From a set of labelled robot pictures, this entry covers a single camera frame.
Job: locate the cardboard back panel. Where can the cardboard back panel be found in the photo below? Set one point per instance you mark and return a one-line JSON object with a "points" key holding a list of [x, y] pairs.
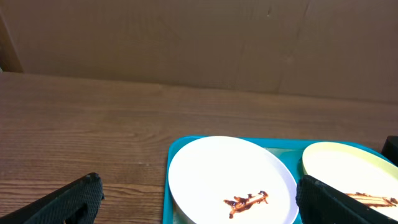
{"points": [[336, 49]]}

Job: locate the teal plastic tray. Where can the teal plastic tray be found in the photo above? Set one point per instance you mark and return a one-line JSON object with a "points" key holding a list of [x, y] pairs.
{"points": [[290, 152]]}

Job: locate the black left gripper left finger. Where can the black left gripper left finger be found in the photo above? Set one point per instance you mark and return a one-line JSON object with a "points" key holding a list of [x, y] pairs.
{"points": [[76, 203]]}

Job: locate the white plate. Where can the white plate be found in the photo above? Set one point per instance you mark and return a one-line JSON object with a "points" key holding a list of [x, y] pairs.
{"points": [[221, 179]]}

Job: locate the yellow-green plate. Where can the yellow-green plate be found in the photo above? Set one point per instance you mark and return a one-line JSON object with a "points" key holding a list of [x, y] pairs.
{"points": [[367, 178]]}

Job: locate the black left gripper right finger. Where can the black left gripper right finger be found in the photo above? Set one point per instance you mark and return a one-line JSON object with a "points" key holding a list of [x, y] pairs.
{"points": [[319, 203]]}

